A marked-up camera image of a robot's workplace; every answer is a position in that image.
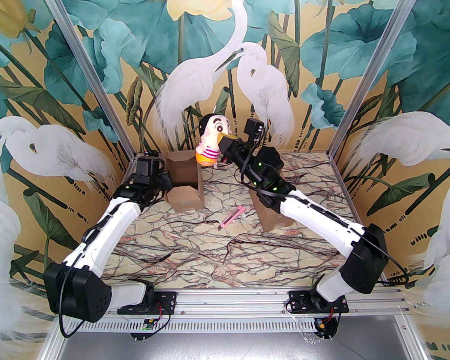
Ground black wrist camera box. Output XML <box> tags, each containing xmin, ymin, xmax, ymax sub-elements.
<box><xmin>134</xmin><ymin>150</ymin><xmax>162</xmax><ymax>176</ymax></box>
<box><xmin>243</xmin><ymin>117</ymin><xmax>266</xmax><ymax>144</ymax></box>

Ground long brown cardboard box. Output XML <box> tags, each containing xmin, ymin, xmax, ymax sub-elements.
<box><xmin>249</xmin><ymin>186</ymin><xmax>299</xmax><ymax>233</ymax></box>

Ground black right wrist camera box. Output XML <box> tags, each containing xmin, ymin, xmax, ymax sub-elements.
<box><xmin>243</xmin><ymin>117</ymin><xmax>266</xmax><ymax>144</ymax></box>

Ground perforated metal strip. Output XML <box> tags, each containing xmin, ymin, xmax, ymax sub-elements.
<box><xmin>62</xmin><ymin>318</ymin><xmax>317</xmax><ymax>333</ymax></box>

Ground grey metal sheet panel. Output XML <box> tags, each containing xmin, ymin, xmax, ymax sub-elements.
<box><xmin>54</xmin><ymin>331</ymin><xmax>422</xmax><ymax>360</ymax></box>

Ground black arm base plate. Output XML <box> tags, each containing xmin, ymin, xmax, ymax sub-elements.
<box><xmin>287</xmin><ymin>290</ymin><xmax>349</xmax><ymax>314</ymax></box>
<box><xmin>117</xmin><ymin>290</ymin><xmax>177</xmax><ymax>315</ymax></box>

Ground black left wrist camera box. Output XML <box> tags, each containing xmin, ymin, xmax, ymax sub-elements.
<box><xmin>134</xmin><ymin>150</ymin><xmax>162</xmax><ymax>176</ymax></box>

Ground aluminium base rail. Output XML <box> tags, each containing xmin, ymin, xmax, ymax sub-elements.
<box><xmin>58</xmin><ymin>289</ymin><xmax>413</xmax><ymax>318</ymax></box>

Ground plush doll striped shirt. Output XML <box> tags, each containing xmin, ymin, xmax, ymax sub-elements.
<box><xmin>194</xmin><ymin>113</ymin><xmax>236</xmax><ymax>166</ymax></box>

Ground aluminium frame post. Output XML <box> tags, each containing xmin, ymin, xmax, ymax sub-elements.
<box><xmin>34</xmin><ymin>0</ymin><xmax>137</xmax><ymax>159</ymax></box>
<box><xmin>328</xmin><ymin>0</ymin><xmax>424</xmax><ymax>160</ymax></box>

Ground pink utility knife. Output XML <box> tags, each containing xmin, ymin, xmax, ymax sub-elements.
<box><xmin>218</xmin><ymin>205</ymin><xmax>245</xmax><ymax>229</ymax></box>

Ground small brown cardboard box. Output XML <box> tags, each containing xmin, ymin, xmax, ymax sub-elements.
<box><xmin>164</xmin><ymin>150</ymin><xmax>206</xmax><ymax>213</ymax></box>

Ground aluminium table edge strip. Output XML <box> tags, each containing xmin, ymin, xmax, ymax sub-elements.
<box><xmin>328</xmin><ymin>155</ymin><xmax>390</xmax><ymax>286</ymax></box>
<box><xmin>77</xmin><ymin>155</ymin><xmax>137</xmax><ymax>290</ymax></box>

